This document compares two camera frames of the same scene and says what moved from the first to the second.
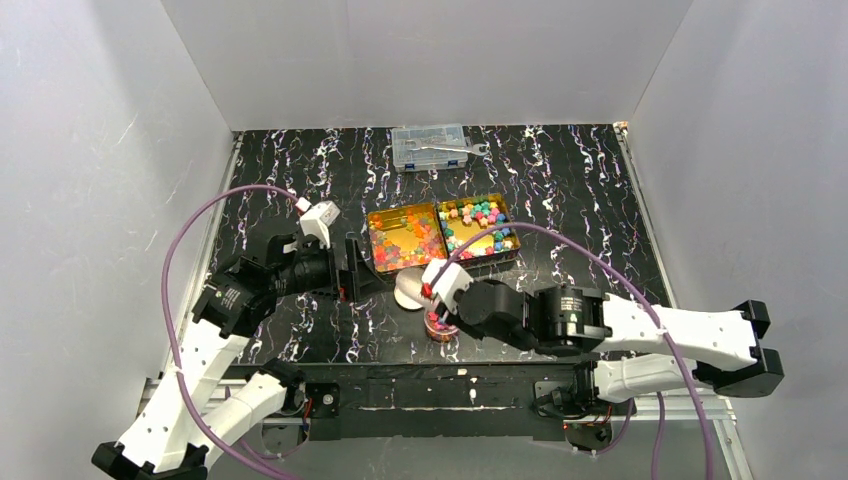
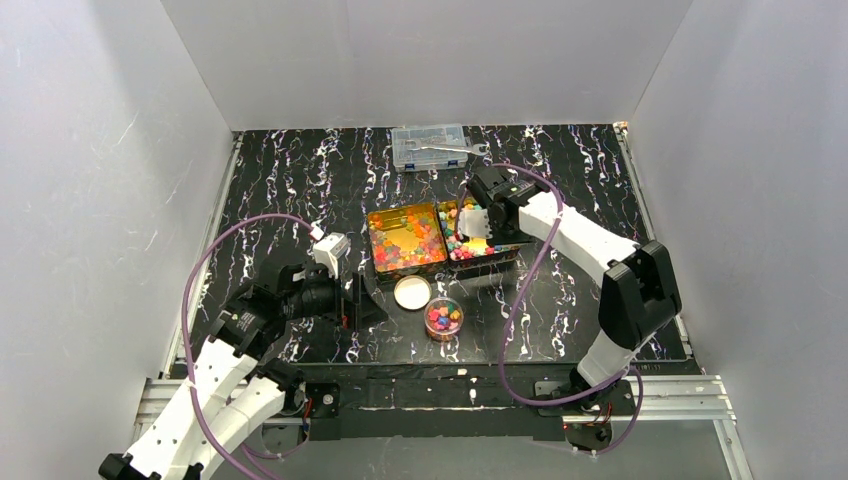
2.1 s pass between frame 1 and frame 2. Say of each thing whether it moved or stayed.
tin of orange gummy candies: stayed
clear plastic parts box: stayed
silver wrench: stayed
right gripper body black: moved
